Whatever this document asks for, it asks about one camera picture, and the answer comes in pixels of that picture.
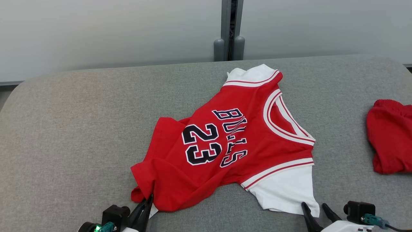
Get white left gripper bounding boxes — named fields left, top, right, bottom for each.
left=121, top=193, right=154, bottom=232

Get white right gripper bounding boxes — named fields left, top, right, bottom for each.
left=301, top=202, right=374, bottom=232

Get red basketball jersey white trim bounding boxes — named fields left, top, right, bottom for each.
left=130, top=64, right=321, bottom=218

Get red shorts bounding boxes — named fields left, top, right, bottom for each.
left=366, top=99, right=412, bottom=175

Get teal plug right camera cable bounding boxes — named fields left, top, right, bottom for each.
left=361, top=213, right=412, bottom=232

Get grey cylindrical post foot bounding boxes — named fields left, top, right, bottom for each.
left=233, top=36, right=245, bottom=61
left=214, top=39, right=225, bottom=62

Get grey metal partition post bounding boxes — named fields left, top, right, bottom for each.
left=220, top=0, right=244, bottom=61

